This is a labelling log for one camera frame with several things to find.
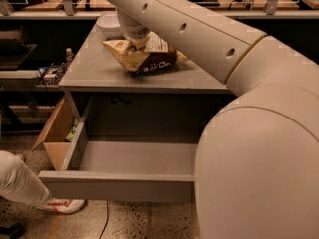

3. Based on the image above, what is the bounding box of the small bottle on shelf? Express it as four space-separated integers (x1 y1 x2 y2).
66 48 74 64

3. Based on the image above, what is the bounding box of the black cable under drawer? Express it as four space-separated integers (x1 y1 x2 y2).
98 201 110 239

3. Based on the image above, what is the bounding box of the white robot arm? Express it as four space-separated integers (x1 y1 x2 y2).
107 0 319 239

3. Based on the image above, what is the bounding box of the grey open drawer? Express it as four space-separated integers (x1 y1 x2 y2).
38 117 200 203

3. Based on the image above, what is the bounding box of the person leg in white trousers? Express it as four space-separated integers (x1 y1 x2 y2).
0 150 52 206

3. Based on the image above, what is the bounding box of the white ceramic bowl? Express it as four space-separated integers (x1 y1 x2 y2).
96 14 124 39

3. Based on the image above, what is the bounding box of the grey counter cabinet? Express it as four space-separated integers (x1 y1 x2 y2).
60 27 234 135

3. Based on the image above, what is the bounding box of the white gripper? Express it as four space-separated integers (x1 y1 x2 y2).
117 9 150 50

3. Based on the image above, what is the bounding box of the white and red sneaker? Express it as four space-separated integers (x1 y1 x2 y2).
38 198 85 214

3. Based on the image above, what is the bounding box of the brown and yellow chip bag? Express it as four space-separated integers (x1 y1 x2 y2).
103 32 188 76

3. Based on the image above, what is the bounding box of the cardboard box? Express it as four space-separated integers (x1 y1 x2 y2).
32 97 74 170

